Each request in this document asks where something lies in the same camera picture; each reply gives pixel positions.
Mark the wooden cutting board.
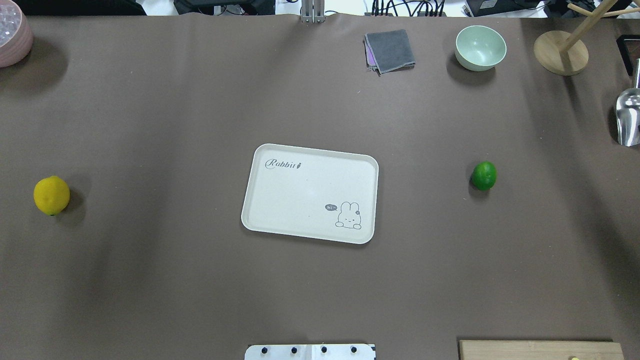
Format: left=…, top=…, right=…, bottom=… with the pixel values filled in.
left=459, top=340, right=625, bottom=360

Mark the white rabbit tray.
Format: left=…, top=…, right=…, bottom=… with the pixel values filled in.
left=241, top=143, right=380, bottom=245

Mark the metal scoop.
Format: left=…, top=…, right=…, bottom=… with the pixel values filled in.
left=615, top=59, right=640, bottom=147

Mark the grey folded cloth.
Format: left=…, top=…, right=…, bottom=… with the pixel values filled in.
left=363, top=29, right=416, bottom=75

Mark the green lime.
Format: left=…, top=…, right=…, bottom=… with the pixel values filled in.
left=470, top=161, right=498, bottom=191

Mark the pale green bowl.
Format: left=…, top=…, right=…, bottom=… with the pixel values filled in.
left=455, top=25, right=507, bottom=72

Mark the pink ribbed bowl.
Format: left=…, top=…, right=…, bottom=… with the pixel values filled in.
left=0, top=0, right=34, bottom=68

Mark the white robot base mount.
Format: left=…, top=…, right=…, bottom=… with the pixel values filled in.
left=244, top=342, right=377, bottom=360

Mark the wooden mug tree stand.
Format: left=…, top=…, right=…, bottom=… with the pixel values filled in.
left=534, top=0, right=640, bottom=76

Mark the yellow lemon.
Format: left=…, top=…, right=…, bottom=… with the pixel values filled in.
left=33, top=175, right=71, bottom=216

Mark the aluminium camera post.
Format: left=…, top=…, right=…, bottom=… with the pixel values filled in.
left=300, top=0, right=326, bottom=24

